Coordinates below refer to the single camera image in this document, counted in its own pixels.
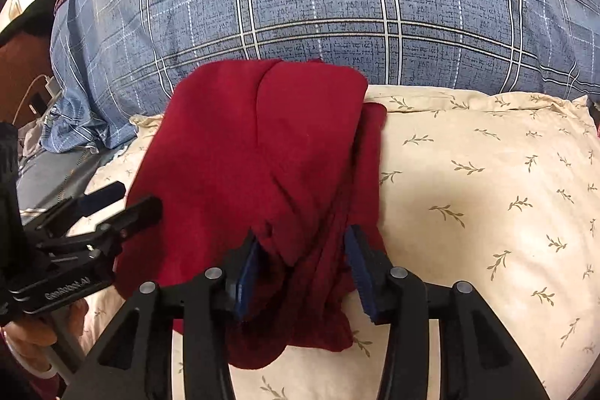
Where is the black cloth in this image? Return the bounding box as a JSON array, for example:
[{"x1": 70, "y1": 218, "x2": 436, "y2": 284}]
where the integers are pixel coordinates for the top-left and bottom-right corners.
[{"x1": 0, "y1": 0, "x2": 66, "y2": 48}]

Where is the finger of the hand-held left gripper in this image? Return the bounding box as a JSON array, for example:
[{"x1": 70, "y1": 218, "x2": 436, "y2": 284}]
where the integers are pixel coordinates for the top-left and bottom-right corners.
[
  {"x1": 35, "y1": 195, "x2": 164, "y2": 262},
  {"x1": 21, "y1": 181, "x2": 127, "y2": 234}
]

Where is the white charger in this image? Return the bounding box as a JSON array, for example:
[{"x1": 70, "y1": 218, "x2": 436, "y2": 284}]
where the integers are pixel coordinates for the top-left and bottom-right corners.
[{"x1": 43, "y1": 74, "x2": 63, "y2": 99}]

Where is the grey cloth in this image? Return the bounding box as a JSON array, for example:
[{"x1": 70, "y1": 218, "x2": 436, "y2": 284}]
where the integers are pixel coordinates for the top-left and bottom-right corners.
[{"x1": 16, "y1": 144, "x2": 116, "y2": 213}]

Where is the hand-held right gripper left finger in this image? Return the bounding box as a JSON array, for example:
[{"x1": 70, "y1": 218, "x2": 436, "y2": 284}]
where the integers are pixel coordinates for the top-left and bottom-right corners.
[{"x1": 61, "y1": 231, "x2": 263, "y2": 400}]

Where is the white cable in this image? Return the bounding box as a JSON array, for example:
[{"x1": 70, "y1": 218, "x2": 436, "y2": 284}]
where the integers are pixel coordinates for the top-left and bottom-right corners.
[{"x1": 12, "y1": 74, "x2": 48, "y2": 125}]

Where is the person's left hand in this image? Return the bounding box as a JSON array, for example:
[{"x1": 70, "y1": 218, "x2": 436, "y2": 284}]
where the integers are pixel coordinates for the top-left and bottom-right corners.
[{"x1": 0, "y1": 301, "x2": 89, "y2": 378}]

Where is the cream leaf-print pillow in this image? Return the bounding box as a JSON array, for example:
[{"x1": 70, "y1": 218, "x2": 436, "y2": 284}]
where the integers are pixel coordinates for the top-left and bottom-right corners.
[{"x1": 66, "y1": 84, "x2": 600, "y2": 400}]

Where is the dark red garment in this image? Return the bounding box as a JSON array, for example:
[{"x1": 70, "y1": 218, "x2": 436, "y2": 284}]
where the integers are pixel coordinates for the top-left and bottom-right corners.
[{"x1": 115, "y1": 59, "x2": 388, "y2": 370}]

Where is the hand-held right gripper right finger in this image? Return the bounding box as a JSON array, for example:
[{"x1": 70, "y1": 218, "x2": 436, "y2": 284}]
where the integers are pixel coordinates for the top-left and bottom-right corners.
[{"x1": 344, "y1": 224, "x2": 550, "y2": 400}]

